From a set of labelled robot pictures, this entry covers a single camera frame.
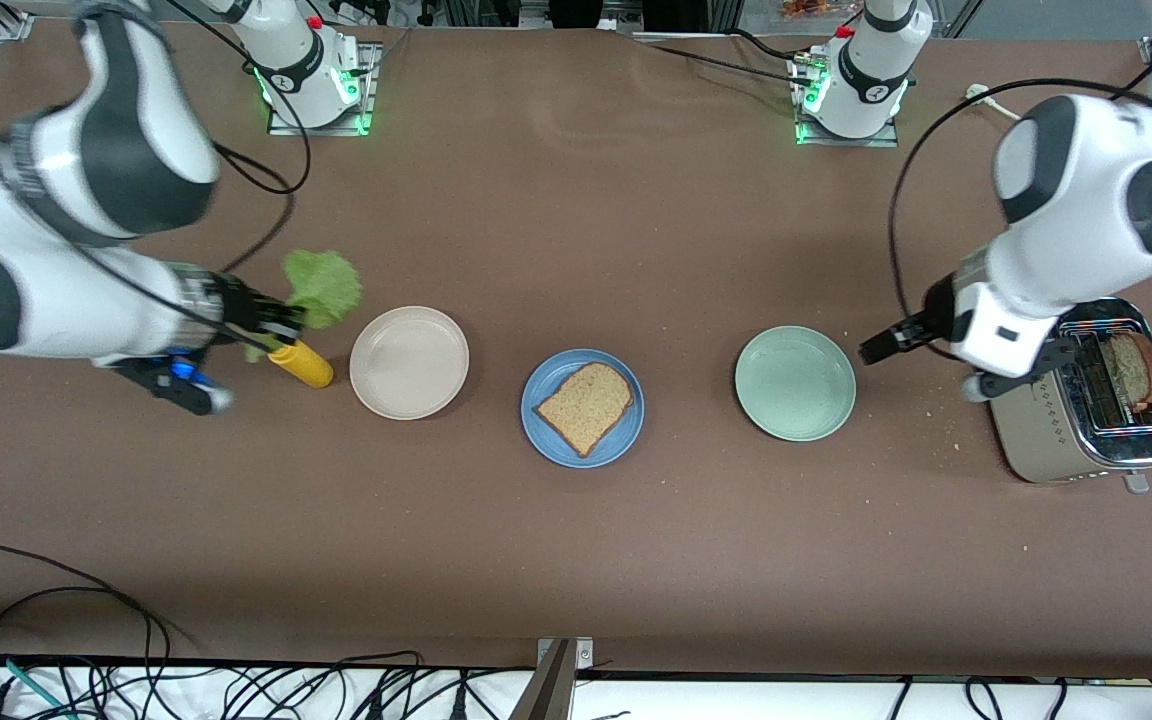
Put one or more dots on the blue round plate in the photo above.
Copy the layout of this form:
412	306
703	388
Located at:
551	372

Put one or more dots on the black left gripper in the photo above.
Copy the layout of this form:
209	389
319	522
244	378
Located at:
918	326

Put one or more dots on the dark metal bar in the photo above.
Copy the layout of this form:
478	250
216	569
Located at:
546	695

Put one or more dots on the beige chrome toaster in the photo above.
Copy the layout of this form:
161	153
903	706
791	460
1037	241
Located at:
1046	440

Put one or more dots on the beige round plate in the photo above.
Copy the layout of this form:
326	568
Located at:
409	362

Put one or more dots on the green round plate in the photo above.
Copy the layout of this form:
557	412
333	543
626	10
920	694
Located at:
796	383

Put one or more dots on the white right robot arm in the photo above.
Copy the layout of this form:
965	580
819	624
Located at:
66	310

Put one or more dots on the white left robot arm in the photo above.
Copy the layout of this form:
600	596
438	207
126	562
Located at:
1086	200

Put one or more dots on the brown toast bread slice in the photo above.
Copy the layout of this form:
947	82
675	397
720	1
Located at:
586	408
1131	370

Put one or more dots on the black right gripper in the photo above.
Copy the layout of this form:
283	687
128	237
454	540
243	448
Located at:
239	306

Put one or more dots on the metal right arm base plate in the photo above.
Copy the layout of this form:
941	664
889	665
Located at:
316	131

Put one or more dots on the orange snack package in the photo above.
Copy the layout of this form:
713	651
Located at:
806	9

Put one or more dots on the yellow mustard squeeze bottle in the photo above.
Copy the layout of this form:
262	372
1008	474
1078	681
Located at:
308	368

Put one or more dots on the green lettuce leaf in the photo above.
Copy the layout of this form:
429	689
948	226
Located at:
326	285

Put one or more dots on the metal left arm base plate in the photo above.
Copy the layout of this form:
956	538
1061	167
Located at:
846	143

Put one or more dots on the silver metal bracket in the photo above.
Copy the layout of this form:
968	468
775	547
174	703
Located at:
584	655

